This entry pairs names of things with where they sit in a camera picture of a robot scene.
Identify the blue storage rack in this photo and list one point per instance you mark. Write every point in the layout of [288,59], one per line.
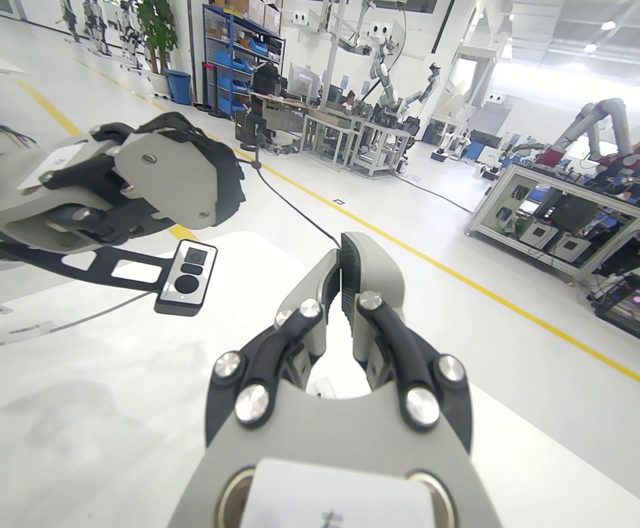
[235,60]

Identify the aluminium frame cabinet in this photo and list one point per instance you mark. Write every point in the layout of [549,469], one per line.
[550,225]

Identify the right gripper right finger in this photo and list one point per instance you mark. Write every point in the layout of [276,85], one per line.
[380,280]

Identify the blue bin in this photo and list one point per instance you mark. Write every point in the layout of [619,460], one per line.
[179,87]

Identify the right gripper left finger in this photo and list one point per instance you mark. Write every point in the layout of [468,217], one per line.
[295,320]

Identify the black computer tower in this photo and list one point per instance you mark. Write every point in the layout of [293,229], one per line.
[252,129]

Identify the person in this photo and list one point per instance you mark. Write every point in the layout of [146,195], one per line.
[350,100]

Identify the aluminium frame workbench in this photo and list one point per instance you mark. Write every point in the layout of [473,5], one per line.
[360,145]

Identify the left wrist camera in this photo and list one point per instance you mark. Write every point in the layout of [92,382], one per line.
[187,280]

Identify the potted green plant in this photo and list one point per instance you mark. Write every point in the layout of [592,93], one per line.
[157,30]

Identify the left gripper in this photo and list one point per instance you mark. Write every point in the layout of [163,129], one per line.
[25,205]

